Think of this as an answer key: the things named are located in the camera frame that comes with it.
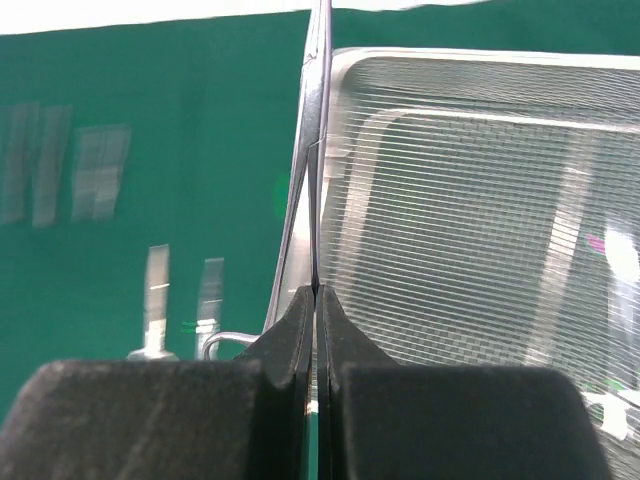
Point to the curved steel scissors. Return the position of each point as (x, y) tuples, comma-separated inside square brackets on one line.
[(155, 304)]

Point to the steel tweezers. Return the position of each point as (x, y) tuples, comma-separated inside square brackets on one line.
[(114, 150), (52, 150)]

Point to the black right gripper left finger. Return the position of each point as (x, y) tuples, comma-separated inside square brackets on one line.
[(244, 418)]

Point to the steel surgical forceps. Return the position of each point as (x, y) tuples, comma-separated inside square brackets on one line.
[(309, 148)]

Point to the metal mesh instrument tray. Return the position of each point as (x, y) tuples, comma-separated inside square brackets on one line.
[(482, 207)]

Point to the steel surgical scissors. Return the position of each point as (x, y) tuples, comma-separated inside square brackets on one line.
[(210, 301)]

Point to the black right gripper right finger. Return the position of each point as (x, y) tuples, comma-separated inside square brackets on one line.
[(379, 419)]

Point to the green surgical cloth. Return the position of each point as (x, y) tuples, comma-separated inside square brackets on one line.
[(212, 108)]

